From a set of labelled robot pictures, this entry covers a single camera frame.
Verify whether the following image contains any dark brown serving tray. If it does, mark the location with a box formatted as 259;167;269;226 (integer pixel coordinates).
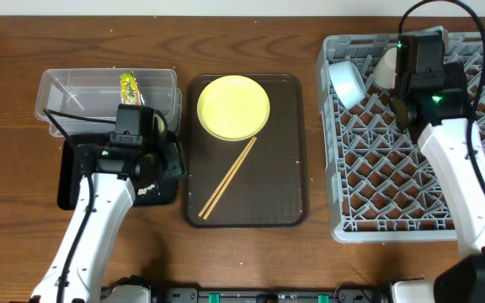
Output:
183;74;308;228

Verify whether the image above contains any black plastic bin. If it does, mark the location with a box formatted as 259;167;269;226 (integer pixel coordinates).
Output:
57;133;179;210

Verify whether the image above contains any yellow round plate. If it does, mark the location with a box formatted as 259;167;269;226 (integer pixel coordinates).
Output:
197;75;271;141

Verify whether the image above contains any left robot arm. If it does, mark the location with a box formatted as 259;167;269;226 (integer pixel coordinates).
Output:
30;130;187;302

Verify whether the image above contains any wooden chopstick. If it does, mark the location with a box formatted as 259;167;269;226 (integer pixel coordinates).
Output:
201;136;258;221
197;136;255;218

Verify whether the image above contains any spilled white rice pile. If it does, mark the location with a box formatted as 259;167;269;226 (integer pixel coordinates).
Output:
137;183;157;196

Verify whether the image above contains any light blue bowl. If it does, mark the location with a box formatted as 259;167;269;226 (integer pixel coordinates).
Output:
328;61;365;109

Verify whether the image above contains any grey plastic dishwasher rack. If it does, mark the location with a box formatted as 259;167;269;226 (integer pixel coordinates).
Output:
315;33;485;243

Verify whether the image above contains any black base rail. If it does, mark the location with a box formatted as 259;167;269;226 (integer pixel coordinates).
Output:
101;275;395;303

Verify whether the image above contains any clear plastic bin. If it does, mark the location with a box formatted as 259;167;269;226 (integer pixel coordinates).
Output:
35;68;182;135

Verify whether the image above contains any green yellow snack wrapper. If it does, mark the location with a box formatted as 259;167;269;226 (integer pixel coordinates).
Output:
120;72;143;105

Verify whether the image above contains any white plastic cup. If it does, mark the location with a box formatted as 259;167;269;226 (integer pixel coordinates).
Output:
373;48;397;89

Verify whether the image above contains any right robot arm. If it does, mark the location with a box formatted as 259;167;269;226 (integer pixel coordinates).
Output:
391;61;485;302

